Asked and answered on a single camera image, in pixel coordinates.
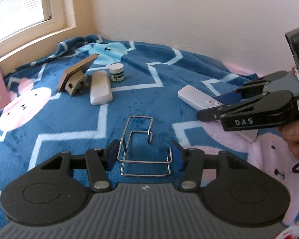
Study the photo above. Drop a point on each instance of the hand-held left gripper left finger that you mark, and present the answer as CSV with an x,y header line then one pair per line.
x,y
111,155

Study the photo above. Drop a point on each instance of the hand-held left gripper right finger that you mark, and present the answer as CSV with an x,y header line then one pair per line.
x,y
177,155

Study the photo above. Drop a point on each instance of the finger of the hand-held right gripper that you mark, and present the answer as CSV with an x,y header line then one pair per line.
x,y
231,98
214,114

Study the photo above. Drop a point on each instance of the white two-button remote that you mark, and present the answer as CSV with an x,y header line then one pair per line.
x,y
194,95

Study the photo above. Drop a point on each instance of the beige plug adapter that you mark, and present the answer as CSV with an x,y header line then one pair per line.
x,y
73,86

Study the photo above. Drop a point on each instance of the brown board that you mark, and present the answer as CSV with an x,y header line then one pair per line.
x,y
77,67

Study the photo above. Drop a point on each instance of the person's right hand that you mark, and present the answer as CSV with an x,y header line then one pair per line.
x,y
292,137

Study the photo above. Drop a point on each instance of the blue bunny print blanket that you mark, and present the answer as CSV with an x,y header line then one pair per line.
x,y
64,119

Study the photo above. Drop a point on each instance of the white oblong plastic device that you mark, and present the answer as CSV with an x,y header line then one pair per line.
x,y
101,89

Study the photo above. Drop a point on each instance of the small white green jar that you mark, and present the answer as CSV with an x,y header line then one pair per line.
x,y
116,73

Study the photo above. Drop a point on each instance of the red and white printed packet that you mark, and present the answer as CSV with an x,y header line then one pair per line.
x,y
294,230

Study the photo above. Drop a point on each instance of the window with white blinds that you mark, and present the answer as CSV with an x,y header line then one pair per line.
x,y
12,5

